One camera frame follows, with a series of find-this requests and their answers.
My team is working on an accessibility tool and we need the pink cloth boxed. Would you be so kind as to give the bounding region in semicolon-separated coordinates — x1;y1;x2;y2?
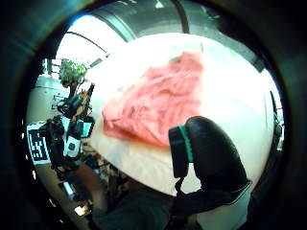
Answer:
101;51;205;149

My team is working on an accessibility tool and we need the white marker cube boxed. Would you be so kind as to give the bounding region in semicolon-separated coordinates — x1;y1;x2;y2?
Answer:
26;121;52;166

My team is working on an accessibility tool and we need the the person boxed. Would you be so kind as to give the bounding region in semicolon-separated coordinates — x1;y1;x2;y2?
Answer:
90;178;180;230

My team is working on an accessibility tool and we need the green potted plant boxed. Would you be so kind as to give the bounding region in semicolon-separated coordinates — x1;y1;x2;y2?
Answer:
59;58;89;89

